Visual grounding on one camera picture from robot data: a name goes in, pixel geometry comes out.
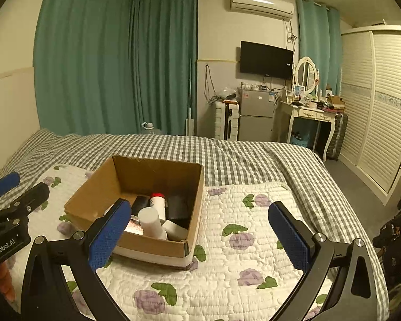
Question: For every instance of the black box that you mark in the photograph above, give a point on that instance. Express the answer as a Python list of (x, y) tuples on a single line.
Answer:
[(179, 207)]

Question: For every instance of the red capped white bottle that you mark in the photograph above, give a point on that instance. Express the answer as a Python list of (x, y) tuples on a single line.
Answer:
[(158, 204)]

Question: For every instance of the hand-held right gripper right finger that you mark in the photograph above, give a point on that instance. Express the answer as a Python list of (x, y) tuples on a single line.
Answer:
[(289, 237)]

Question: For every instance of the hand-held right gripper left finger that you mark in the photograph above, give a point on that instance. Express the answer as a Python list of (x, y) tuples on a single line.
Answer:
[(108, 237)]

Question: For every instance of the dark printed clothing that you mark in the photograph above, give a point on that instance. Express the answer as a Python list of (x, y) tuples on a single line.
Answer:
[(396, 237)]

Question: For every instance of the person's left hand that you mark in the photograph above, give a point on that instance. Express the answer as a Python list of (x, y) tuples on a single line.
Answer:
[(5, 281)]

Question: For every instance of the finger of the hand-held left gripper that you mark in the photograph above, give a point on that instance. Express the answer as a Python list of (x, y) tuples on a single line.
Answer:
[(33, 195), (5, 181)]

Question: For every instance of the clear plastic bag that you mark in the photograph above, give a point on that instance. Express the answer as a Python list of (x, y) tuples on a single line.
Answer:
[(227, 93)]

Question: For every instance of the blue basket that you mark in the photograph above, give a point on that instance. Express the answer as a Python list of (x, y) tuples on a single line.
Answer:
[(299, 138)]

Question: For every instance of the water jug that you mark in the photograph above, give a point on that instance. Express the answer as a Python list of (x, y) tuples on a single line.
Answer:
[(150, 128)]

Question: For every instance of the brown cardboard box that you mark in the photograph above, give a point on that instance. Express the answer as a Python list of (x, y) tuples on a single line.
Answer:
[(97, 187)]

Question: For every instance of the black cylinder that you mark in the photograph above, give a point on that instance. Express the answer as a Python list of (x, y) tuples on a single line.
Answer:
[(140, 204)]

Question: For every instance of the white plastic bottle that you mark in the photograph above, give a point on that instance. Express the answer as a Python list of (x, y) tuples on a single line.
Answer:
[(152, 222)]

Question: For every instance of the white suitcase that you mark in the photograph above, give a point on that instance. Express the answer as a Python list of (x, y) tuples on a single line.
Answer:
[(226, 120)]

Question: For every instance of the light green curtain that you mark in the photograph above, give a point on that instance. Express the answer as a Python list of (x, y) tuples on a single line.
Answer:
[(317, 40)]

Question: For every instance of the white air conditioner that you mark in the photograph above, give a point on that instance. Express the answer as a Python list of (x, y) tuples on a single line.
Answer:
[(262, 5)]

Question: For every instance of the oval white mirror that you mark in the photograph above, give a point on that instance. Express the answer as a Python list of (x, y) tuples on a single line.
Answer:
[(305, 73)]

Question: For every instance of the wide green curtain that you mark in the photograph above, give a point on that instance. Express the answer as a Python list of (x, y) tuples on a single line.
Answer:
[(83, 57)]

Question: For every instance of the white mop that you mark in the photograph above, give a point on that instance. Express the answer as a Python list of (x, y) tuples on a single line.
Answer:
[(189, 107)]

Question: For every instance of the white dressing table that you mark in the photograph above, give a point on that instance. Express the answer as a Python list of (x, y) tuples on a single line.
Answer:
[(307, 113)]

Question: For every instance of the white louvred wardrobe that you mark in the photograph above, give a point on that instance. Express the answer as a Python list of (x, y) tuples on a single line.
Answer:
[(377, 107)]

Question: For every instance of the floral quilted blanket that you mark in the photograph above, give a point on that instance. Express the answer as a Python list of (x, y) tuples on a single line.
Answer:
[(247, 267)]

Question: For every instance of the dark suitcase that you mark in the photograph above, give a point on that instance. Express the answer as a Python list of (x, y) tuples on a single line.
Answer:
[(337, 133)]

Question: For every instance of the silver fridge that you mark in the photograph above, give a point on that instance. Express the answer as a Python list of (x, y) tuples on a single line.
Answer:
[(255, 113)]

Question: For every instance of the black wall television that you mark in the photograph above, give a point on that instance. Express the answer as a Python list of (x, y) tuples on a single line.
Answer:
[(265, 59)]

